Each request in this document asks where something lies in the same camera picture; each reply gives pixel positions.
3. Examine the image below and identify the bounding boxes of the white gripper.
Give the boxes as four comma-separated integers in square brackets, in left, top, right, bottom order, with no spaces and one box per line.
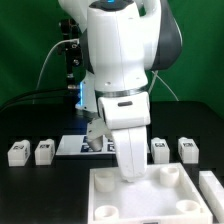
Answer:
[98,92,151,182]

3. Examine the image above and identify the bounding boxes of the white square table top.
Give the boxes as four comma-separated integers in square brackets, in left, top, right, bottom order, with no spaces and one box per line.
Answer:
[87,163,213,224]

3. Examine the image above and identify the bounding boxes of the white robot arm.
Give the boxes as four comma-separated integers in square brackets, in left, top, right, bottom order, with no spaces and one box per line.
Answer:
[58,0,182,182]

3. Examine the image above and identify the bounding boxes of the white plate with AprilTags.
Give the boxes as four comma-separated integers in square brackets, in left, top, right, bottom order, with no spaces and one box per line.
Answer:
[56,135,116,156]

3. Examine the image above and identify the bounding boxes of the black cables on table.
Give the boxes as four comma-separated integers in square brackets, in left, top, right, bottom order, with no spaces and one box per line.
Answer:
[0,87,81,113]

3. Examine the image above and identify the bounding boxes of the white camera cable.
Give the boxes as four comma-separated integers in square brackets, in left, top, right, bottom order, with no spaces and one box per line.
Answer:
[35,38,80,90]

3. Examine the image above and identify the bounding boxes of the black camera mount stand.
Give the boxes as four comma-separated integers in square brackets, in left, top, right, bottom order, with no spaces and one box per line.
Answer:
[57,19,82,90]

